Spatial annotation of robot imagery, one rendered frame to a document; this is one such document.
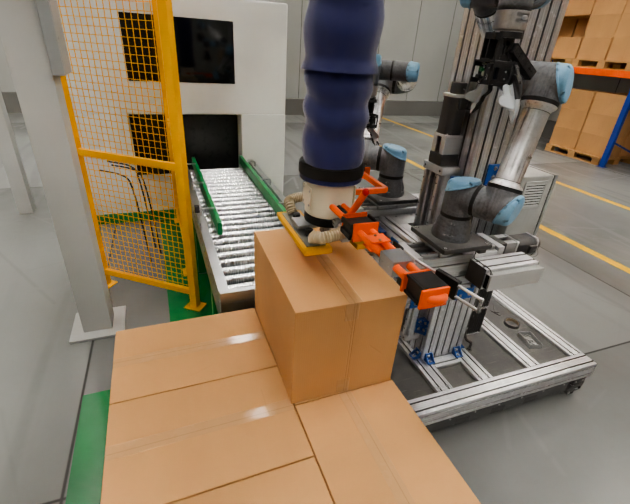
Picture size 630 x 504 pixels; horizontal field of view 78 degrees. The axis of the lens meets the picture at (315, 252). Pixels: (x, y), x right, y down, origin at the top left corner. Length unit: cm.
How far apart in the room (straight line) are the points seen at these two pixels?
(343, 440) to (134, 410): 71
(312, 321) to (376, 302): 22
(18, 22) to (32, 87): 25
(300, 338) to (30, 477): 138
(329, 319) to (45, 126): 166
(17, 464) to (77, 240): 108
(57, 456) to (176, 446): 92
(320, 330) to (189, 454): 54
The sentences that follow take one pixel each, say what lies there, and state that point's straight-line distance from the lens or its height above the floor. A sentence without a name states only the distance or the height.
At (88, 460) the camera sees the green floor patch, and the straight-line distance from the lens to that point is 216.
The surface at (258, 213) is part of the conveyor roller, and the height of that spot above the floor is 55.
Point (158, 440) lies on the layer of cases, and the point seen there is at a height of 54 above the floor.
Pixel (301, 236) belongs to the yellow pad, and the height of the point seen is 108.
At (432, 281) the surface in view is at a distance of 92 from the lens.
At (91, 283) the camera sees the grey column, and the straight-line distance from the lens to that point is 261.
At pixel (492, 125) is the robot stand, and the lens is 172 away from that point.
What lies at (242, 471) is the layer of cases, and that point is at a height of 54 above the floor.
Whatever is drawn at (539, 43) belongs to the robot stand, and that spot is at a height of 172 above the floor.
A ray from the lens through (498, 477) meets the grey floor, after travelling 218.
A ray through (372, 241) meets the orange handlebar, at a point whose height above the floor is 120.
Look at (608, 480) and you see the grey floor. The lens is 245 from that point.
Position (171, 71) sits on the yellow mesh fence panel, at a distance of 230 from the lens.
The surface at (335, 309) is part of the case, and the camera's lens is 124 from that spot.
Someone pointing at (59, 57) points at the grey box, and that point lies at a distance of 223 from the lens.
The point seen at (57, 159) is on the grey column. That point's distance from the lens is 234.
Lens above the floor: 166
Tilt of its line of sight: 28 degrees down
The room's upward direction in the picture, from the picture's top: 4 degrees clockwise
